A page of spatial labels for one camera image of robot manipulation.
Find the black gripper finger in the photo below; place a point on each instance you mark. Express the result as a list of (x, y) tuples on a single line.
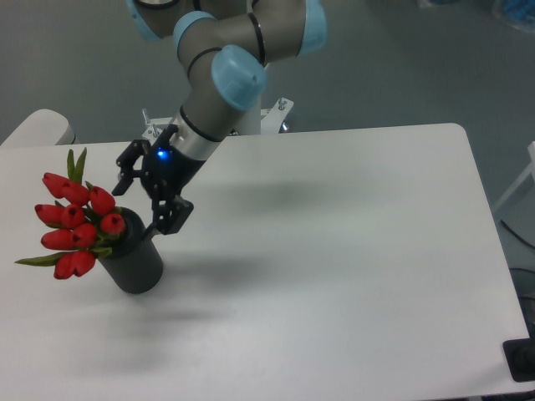
[(168, 216), (134, 162)]

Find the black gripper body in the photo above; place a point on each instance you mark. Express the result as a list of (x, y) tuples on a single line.
[(166, 171)]

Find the red tulip bouquet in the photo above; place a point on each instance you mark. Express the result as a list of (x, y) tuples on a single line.
[(84, 221)]

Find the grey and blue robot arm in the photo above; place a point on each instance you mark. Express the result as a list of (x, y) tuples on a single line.
[(224, 48)]

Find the dark grey ribbed vase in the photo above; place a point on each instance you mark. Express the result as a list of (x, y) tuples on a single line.
[(135, 265)]

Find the white chair seat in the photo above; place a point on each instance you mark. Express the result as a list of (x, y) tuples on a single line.
[(43, 127)]

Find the black device at table edge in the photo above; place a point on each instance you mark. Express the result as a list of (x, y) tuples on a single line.
[(520, 359)]

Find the blue items in clear bag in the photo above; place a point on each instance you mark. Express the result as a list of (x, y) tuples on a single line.
[(516, 13)]

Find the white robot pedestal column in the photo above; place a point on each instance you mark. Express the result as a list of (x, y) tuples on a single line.
[(248, 122)]

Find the white frame at right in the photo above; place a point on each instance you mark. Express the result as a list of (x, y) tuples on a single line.
[(517, 189)]

